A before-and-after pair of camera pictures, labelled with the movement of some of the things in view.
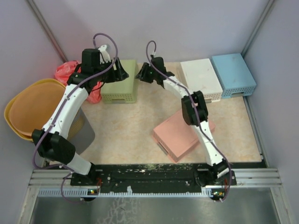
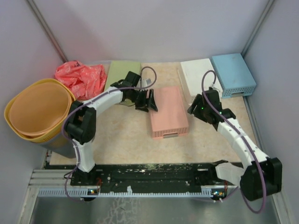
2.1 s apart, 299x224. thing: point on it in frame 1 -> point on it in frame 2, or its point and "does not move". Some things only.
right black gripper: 142,74 -> 192,109
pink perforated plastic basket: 175,137 -> 170,120
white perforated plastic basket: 199,75 does not move
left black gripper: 118,74 -> 151,102
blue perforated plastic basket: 235,78 does not move
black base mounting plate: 159,178 does not move
